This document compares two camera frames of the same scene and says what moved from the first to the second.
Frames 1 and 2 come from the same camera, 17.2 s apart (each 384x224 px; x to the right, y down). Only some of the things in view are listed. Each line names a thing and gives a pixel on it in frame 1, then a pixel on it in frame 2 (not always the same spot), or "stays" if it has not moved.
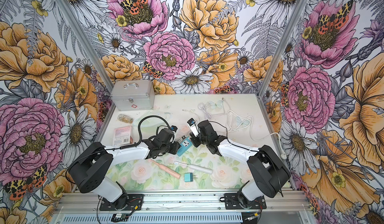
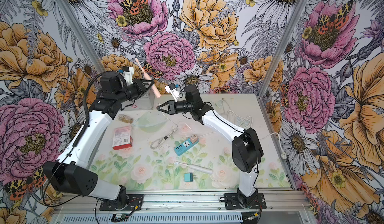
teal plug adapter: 188,177 stays
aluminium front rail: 182,203 stays
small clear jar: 125,118 stays
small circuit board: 119,217 stays
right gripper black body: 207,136 to 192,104
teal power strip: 185,145 stays
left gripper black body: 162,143 to 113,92
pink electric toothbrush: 167,170 to 149,80
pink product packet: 122,135 stays
